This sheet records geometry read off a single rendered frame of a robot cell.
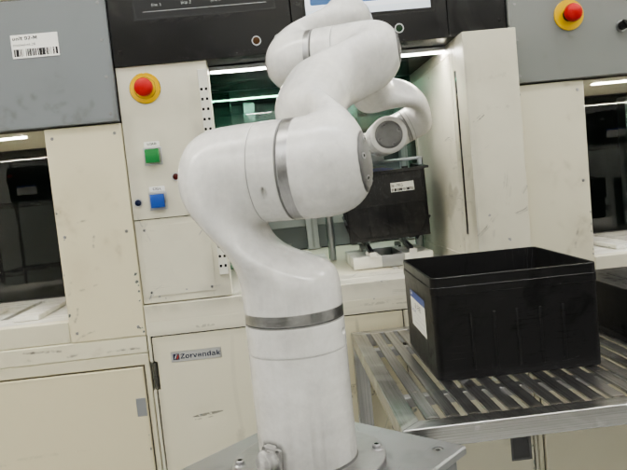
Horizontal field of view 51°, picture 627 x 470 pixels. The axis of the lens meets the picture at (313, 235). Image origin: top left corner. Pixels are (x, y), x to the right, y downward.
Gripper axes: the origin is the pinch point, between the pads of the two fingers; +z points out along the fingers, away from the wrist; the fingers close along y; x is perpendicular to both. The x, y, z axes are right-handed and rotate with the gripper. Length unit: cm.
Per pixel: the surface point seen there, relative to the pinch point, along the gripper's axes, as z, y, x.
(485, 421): -91, 2, -44
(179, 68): -31, -45, 19
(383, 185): -9.4, 0.0, -11.3
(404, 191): -9.2, 5.4, -13.5
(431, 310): -71, -1, -32
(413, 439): -95, -8, -44
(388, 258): -9.0, -0.2, -30.5
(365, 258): -9.3, -6.3, -29.8
